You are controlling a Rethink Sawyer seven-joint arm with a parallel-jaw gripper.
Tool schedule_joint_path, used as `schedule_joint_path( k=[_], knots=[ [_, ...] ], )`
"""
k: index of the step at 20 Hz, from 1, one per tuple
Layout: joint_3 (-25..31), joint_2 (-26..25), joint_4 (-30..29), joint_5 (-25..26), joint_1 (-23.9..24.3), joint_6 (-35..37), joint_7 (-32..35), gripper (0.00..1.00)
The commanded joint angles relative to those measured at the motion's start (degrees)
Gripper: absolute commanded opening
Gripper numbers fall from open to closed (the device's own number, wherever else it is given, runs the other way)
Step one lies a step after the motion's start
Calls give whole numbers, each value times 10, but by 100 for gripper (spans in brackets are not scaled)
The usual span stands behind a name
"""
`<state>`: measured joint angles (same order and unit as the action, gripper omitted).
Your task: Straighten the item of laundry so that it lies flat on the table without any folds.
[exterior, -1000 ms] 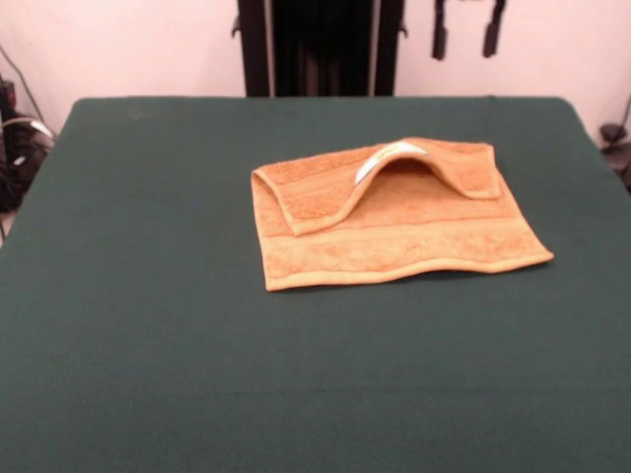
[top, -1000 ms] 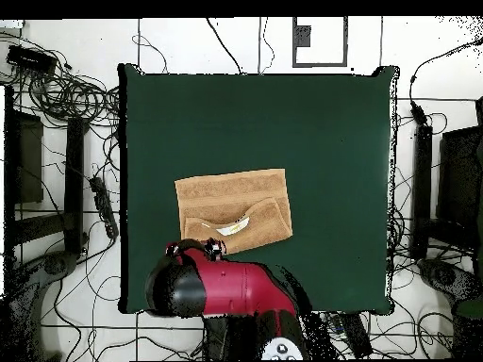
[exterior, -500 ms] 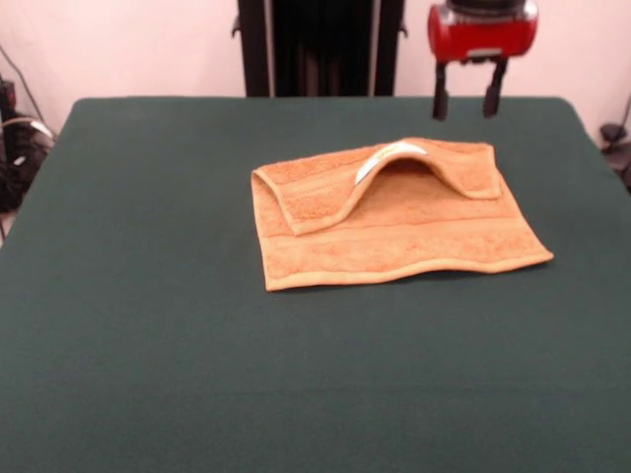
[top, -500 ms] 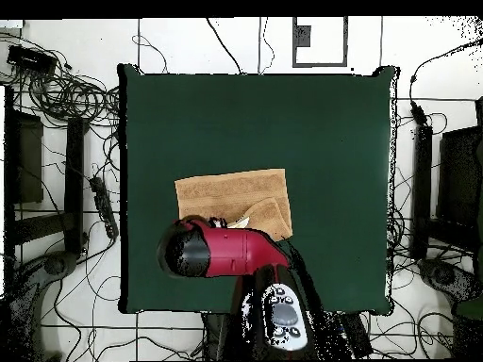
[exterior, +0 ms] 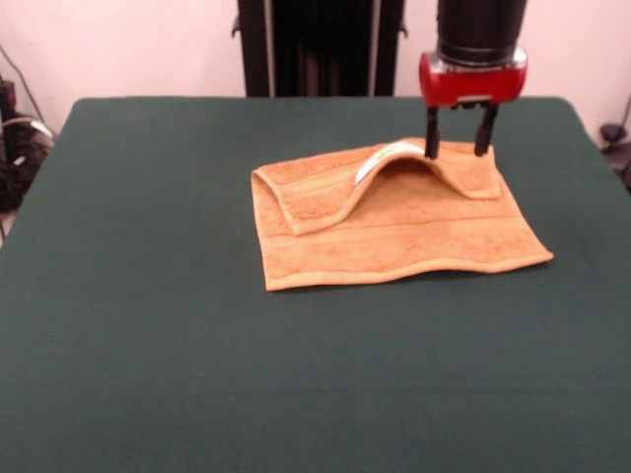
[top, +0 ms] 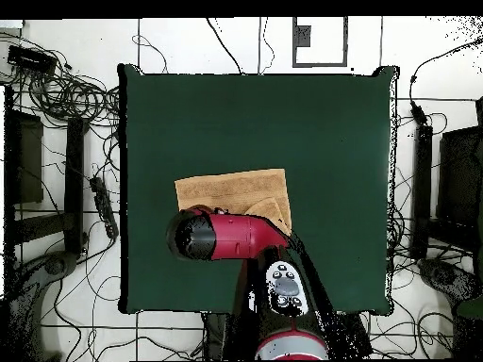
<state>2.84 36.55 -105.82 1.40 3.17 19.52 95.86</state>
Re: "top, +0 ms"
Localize orange terry towel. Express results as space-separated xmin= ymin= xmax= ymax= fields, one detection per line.
xmin=174 ymin=168 xmax=292 ymax=237

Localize dark green table cloth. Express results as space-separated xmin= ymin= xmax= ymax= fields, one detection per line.
xmin=117 ymin=62 xmax=400 ymax=316

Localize black power strip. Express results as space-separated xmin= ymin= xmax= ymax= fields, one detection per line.
xmin=89 ymin=175 xmax=120 ymax=240

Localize grey stand base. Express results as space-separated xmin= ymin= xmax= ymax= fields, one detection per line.
xmin=416 ymin=257 xmax=482 ymax=304
xmin=7 ymin=250 xmax=78 ymax=361

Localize black rectangular box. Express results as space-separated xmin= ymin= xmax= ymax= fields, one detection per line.
xmin=6 ymin=44 xmax=58 ymax=75

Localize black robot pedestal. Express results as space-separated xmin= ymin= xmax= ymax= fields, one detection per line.
xmin=201 ymin=311 xmax=242 ymax=361

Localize black frame stand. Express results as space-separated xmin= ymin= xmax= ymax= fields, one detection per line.
xmin=408 ymin=95 xmax=483 ymax=261
xmin=3 ymin=85 xmax=90 ymax=257

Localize thin black cable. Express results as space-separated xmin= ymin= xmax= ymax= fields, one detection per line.
xmin=257 ymin=16 xmax=275 ymax=75
xmin=205 ymin=16 xmax=245 ymax=75

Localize tangled black cables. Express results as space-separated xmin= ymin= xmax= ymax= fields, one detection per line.
xmin=0 ymin=33 xmax=121 ymax=127

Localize grey square frame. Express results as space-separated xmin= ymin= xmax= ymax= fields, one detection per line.
xmin=291 ymin=16 xmax=349 ymax=68

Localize black plug with cable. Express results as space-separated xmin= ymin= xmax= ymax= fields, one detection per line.
xmin=408 ymin=37 xmax=483 ymax=126

